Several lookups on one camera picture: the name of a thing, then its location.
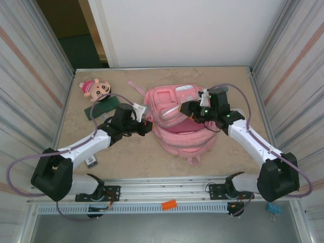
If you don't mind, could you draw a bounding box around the green pencil case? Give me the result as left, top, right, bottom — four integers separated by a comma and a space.
84, 95, 121, 122

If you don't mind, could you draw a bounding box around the pink backpack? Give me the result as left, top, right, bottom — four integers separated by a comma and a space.
127, 80, 218, 167

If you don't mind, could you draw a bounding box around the small white card box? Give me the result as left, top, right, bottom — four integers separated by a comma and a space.
85, 154, 99, 168

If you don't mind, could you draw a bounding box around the plush doll with pink hat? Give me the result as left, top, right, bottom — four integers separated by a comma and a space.
79, 77, 113, 102

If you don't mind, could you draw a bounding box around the orange plastic connector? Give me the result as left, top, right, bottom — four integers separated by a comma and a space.
161, 199, 177, 211

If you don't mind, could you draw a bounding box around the blue binder clip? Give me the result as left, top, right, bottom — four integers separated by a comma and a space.
266, 201, 283, 223

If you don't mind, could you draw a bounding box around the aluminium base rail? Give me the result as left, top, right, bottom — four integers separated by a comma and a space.
26, 177, 303, 205

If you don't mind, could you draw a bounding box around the black wired connector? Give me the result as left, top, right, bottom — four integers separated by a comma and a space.
88, 204, 113, 212
226, 201, 245, 218

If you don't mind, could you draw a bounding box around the slotted grey cable duct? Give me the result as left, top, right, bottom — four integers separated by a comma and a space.
36, 204, 228, 215

